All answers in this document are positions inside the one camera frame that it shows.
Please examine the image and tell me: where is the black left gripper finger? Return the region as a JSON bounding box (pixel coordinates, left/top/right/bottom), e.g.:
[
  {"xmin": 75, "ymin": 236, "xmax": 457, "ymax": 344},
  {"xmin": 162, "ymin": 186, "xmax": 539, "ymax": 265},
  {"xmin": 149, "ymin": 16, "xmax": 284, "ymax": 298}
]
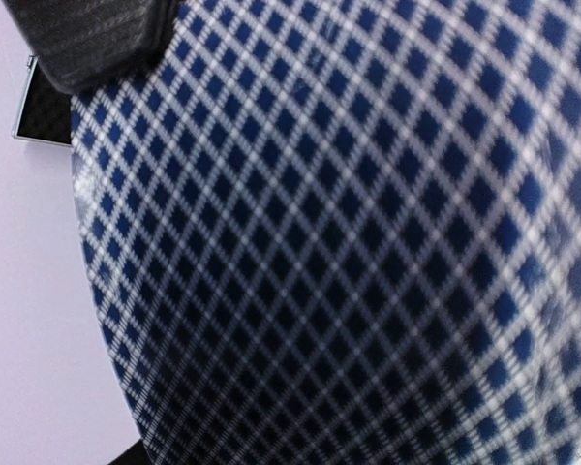
[{"xmin": 109, "ymin": 441, "xmax": 148, "ymax": 465}]

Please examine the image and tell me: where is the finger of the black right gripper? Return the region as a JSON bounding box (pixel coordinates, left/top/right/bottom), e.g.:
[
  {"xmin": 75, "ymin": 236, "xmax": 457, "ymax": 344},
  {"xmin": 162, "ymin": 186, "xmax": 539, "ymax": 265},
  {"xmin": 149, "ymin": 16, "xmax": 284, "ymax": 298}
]
[{"xmin": 4, "ymin": 0, "xmax": 179, "ymax": 93}]

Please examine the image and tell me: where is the blue playing card deck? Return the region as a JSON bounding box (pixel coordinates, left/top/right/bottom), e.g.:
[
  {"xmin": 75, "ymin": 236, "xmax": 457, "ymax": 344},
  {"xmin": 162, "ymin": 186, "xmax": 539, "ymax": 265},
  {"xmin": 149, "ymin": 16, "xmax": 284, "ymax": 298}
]
[{"xmin": 72, "ymin": 1, "xmax": 581, "ymax": 464}]

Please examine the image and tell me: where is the aluminium poker chip case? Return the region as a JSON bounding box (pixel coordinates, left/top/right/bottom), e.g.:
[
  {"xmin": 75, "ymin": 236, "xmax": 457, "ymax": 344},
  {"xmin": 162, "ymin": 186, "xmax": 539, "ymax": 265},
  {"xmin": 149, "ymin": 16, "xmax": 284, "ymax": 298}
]
[{"xmin": 12, "ymin": 55, "xmax": 72, "ymax": 147}]

